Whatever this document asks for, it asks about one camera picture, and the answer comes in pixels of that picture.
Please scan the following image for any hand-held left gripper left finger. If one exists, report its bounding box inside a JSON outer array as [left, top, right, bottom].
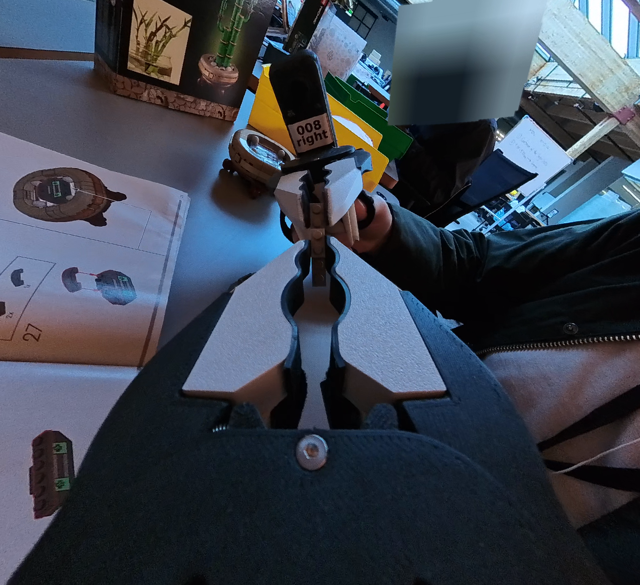
[[181, 239, 311, 430]]

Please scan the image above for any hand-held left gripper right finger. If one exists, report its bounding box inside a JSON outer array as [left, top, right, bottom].
[[321, 237, 448, 430]]

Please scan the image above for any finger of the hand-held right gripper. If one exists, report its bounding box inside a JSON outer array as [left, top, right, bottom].
[[322, 164, 364, 240], [275, 175, 313, 243]]

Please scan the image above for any tan brick-built pot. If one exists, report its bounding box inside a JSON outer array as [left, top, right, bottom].
[[222, 129, 296, 198]]

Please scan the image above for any dark grey brick plate assembly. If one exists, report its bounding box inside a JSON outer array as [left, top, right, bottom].
[[305, 200, 332, 287]]

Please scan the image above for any adjoining grey desk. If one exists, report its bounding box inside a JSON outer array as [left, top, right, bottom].
[[0, 0, 98, 61]]

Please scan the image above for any person's right hand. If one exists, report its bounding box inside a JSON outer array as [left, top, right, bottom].
[[350, 195, 394, 254]]

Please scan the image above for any yellow parts bin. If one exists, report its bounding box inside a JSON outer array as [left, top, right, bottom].
[[248, 63, 390, 193]]

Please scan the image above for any white patterned sheet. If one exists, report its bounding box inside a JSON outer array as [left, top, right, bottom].
[[310, 10, 368, 81]]

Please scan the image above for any green parts bin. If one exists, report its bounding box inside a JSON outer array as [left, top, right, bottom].
[[325, 73, 413, 161]]

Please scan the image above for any black cardboard carton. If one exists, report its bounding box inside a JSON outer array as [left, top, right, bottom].
[[282, 0, 333, 53]]

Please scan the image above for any black chair back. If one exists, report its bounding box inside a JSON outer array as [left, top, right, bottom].
[[460, 148, 538, 216]]

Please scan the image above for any person in dark jacket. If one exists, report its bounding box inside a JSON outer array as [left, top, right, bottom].
[[400, 118, 640, 585]]

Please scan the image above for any open instruction booklet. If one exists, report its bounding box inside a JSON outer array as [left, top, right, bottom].
[[0, 133, 191, 585]]

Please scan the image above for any whiteboard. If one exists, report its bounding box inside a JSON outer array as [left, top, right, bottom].
[[495, 115, 573, 186]]

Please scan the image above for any black bamboo set box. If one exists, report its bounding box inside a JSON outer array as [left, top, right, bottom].
[[94, 0, 297, 121]]

